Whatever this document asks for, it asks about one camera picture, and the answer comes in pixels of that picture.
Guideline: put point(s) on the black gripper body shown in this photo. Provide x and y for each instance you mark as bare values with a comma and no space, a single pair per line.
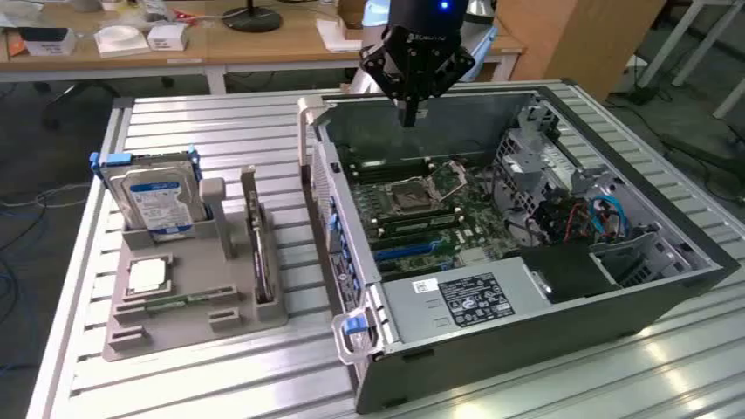
425,17

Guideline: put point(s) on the graphics card with metal bracket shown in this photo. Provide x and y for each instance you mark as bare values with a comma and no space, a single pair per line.
260,262

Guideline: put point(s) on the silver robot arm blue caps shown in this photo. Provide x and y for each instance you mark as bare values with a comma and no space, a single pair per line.
367,80

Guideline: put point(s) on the white paper box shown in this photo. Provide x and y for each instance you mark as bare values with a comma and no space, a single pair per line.
337,37

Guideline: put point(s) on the black RAM slot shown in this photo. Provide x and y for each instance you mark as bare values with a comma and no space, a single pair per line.
389,163
396,174

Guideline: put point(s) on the metal socket cover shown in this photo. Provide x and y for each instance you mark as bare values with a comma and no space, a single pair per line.
456,165

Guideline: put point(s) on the wooden cabinet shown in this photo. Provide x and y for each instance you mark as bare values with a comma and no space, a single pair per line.
581,43

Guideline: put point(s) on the wooden desk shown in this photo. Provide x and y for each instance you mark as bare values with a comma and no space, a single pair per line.
244,48
87,63

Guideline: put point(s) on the black lamp base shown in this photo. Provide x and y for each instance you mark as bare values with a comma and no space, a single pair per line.
253,22

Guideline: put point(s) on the perforated metal drive cage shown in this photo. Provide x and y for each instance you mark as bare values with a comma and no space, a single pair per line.
524,183

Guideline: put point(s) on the black floor adapter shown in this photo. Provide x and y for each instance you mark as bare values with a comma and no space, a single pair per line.
641,95

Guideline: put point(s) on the blue card retainer clip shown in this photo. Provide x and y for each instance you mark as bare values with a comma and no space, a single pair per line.
333,220

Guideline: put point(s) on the RAM stick with black chips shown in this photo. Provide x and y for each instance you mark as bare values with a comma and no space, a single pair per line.
419,222

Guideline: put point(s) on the green motherboard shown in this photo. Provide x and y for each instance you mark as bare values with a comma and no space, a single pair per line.
477,227

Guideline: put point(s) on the white labelled box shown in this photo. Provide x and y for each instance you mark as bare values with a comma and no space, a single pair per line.
168,38

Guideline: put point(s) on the white round holder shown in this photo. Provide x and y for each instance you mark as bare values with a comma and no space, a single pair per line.
119,41

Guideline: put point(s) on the black chair base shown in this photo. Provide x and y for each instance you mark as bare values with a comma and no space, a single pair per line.
698,150
69,94

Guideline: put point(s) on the hard disk in blue caddy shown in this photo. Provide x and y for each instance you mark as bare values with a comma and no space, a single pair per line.
157,201

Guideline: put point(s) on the black plastic cover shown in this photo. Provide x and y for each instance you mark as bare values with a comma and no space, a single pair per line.
564,270

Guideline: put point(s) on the grey cup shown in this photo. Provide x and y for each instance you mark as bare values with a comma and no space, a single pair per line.
85,4

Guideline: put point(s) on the grey power supply unit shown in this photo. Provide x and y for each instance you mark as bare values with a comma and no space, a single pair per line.
407,305

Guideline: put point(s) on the grey parts rack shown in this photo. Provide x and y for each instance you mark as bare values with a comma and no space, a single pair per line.
197,270

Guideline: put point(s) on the white box with black lid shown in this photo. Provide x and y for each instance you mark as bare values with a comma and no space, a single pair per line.
49,43

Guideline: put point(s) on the grey disk bay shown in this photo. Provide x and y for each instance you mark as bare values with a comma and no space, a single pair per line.
669,262

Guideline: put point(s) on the blue case latch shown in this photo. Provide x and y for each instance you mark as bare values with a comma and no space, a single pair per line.
353,326

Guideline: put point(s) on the silver CPU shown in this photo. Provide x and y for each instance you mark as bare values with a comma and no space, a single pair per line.
145,275

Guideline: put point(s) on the orange box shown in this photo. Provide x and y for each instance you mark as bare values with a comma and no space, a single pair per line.
15,46

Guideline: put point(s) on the green RAM stick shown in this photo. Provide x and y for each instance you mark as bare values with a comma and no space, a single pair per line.
175,301

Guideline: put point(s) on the black open PC case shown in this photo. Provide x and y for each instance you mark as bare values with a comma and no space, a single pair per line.
524,349

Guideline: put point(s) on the white table frame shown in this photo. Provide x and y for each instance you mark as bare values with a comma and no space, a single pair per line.
728,102

